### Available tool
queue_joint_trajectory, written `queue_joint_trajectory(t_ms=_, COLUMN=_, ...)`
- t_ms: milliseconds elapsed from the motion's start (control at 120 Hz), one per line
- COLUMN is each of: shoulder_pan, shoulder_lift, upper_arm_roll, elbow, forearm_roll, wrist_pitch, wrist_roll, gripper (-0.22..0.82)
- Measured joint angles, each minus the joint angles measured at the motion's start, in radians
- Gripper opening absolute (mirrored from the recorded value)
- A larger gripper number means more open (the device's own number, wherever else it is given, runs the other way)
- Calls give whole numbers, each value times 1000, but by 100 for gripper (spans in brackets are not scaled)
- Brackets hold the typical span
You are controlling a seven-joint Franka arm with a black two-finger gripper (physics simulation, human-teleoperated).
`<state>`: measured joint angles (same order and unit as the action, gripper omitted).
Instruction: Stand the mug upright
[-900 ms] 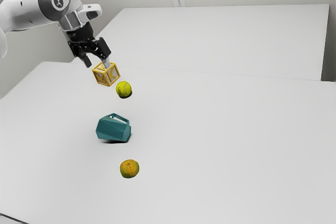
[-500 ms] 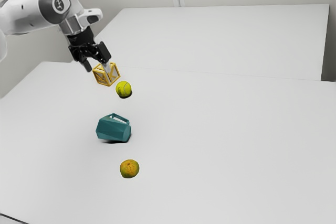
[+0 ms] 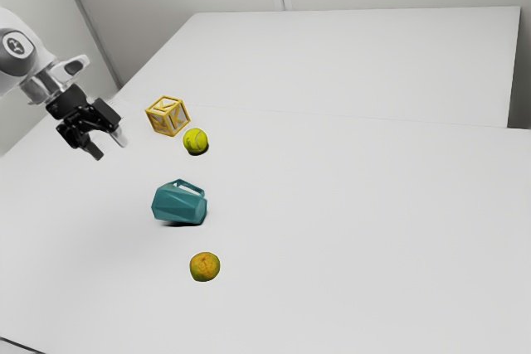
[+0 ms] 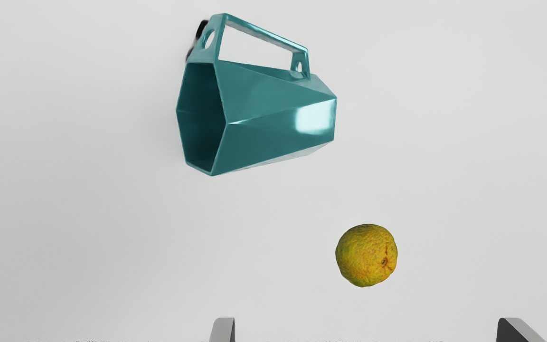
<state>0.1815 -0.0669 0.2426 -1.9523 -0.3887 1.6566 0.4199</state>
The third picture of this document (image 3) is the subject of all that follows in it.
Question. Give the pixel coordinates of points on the yellow tennis ball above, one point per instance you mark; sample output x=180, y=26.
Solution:
x=195, y=140

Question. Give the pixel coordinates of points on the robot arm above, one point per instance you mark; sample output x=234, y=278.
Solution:
x=18, y=53

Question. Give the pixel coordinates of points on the yellow wooden letter block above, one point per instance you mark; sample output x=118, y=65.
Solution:
x=167, y=115

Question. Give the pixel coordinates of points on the teal faceted mug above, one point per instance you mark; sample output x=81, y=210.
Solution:
x=179, y=204

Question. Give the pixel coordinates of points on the orange fruit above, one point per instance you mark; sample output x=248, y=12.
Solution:
x=205, y=266

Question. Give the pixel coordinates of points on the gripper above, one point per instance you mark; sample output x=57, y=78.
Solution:
x=69, y=106

